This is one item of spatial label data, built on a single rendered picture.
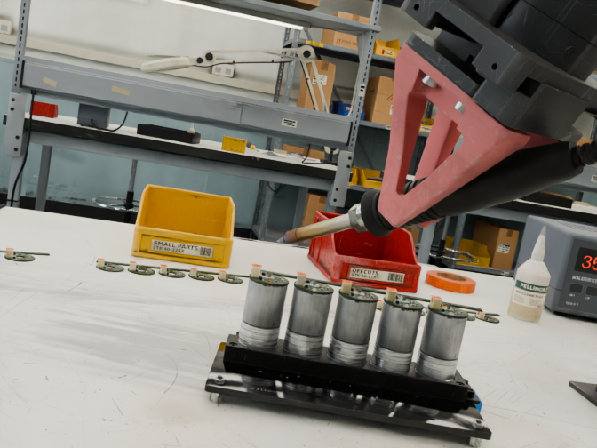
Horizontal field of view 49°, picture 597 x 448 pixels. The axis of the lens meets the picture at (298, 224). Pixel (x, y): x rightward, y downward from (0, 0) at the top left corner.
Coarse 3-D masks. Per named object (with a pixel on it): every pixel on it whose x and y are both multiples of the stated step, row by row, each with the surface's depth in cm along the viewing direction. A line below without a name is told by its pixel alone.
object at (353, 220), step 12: (360, 204) 34; (348, 216) 34; (360, 216) 33; (300, 228) 37; (312, 228) 36; (324, 228) 35; (336, 228) 35; (348, 228) 35; (360, 228) 34; (288, 240) 37; (300, 240) 37
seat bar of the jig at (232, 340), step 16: (224, 352) 39; (240, 352) 39; (256, 352) 39; (272, 352) 39; (272, 368) 39; (288, 368) 39; (304, 368) 39; (320, 368) 39; (336, 368) 39; (352, 368) 39; (368, 368) 39; (368, 384) 39; (384, 384) 39; (400, 384) 39; (416, 384) 39; (432, 384) 39; (448, 384) 39; (464, 384) 40; (464, 400) 40
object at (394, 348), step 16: (384, 304) 40; (384, 320) 40; (400, 320) 39; (416, 320) 39; (384, 336) 40; (400, 336) 39; (416, 336) 40; (384, 352) 40; (400, 352) 39; (384, 368) 40; (400, 368) 40
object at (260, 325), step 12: (264, 276) 40; (252, 288) 39; (264, 288) 39; (276, 288) 39; (252, 300) 39; (264, 300) 39; (276, 300) 39; (252, 312) 39; (264, 312) 39; (276, 312) 39; (252, 324) 39; (264, 324) 39; (276, 324) 40; (240, 336) 40; (252, 336) 39; (264, 336) 39; (276, 336) 40; (264, 348) 39
